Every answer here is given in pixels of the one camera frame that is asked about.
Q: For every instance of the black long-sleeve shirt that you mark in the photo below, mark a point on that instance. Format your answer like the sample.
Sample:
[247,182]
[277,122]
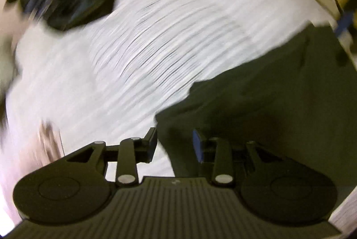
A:
[267,99]

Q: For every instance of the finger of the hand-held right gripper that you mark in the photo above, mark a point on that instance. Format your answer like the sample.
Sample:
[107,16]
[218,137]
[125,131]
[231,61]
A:
[344,22]

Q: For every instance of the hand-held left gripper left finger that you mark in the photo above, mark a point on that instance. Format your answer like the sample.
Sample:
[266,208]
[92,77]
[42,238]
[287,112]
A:
[152,145]

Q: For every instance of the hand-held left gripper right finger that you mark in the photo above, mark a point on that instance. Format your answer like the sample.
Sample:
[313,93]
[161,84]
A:
[197,147]

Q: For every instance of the grey striped bed cover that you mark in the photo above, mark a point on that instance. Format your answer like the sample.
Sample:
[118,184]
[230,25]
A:
[167,41]

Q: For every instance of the pink blanket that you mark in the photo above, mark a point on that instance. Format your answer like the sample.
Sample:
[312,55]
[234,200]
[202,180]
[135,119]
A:
[19,172]

